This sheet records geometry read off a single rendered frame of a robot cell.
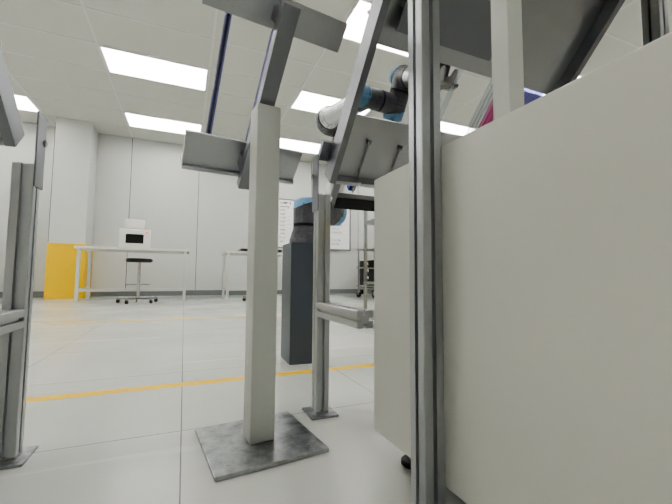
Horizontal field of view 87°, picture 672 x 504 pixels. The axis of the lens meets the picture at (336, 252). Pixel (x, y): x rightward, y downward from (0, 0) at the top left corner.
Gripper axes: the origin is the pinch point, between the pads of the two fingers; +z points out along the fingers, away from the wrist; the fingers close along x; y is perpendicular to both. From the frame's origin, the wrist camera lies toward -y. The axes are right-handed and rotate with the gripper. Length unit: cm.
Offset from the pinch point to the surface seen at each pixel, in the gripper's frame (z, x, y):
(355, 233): -615, 303, -294
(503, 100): 55, -31, -5
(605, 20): 11.3, 35.9, 25.2
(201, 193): -646, -44, -240
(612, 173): 74, -32, -11
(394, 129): -1.2, -14.8, -14.8
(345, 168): -4.4, -26.6, -28.9
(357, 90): 4.6, -31.8, -6.9
